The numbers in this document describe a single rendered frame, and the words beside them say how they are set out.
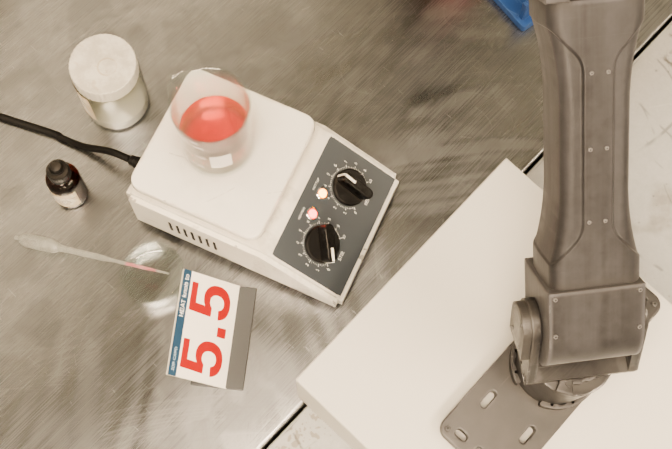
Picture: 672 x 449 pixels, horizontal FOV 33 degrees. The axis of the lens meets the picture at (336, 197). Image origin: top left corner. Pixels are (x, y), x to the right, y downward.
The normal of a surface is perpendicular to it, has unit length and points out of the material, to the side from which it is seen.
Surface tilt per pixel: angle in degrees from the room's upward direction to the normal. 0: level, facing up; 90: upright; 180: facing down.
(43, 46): 0
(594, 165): 41
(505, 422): 4
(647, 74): 0
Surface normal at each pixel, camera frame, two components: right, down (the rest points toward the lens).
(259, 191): 0.01, -0.34
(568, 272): 0.11, 0.35
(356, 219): 0.47, -0.10
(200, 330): 0.65, -0.19
